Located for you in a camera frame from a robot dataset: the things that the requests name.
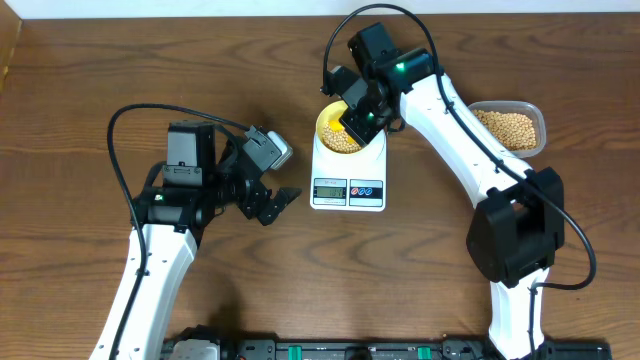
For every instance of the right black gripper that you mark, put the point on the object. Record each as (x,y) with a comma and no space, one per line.
(361,133)

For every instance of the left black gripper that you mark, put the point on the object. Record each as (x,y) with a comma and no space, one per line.
(258,195)

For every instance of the yellow measuring scoop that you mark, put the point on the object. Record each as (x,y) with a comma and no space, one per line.
(337,127)

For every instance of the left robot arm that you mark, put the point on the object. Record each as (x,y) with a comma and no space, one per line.
(207,169)

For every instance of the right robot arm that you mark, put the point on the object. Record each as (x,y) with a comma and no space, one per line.
(518,221)

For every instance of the soybeans in bowl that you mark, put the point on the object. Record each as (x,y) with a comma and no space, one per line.
(337,142)

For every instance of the pale yellow plastic bowl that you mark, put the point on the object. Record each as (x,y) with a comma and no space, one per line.
(332,111)

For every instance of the white digital kitchen scale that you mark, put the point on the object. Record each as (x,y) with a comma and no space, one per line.
(349,182)

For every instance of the soybeans pile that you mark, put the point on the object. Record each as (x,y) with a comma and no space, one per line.
(513,130)

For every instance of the clear plastic container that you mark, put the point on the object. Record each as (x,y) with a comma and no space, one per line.
(520,107)

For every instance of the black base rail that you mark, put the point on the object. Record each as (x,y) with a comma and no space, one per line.
(203,342)

